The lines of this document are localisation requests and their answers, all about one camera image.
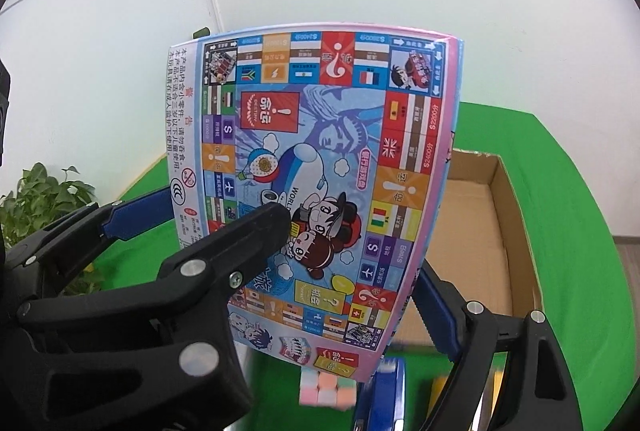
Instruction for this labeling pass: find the blue stapler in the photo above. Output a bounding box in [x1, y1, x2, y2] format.
[351, 355, 407, 431]

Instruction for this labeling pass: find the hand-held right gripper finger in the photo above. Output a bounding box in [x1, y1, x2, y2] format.
[417, 261, 583, 431]

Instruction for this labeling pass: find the colourful board game box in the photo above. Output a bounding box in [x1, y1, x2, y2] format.
[161, 25, 463, 384]

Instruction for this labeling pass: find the green tablecloth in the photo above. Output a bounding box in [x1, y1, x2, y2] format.
[92, 102, 633, 431]

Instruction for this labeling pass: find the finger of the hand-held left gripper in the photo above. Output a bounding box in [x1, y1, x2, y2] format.
[0, 203, 293, 431]
[0, 188, 175, 297]

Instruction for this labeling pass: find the brown cardboard box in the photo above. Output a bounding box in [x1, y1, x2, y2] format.
[392, 147, 545, 348]

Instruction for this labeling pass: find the pastel puzzle cube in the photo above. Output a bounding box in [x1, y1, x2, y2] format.
[299, 368, 359, 410]

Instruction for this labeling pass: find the large-leaf green plant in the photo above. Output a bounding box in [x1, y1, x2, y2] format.
[0, 162, 106, 292]

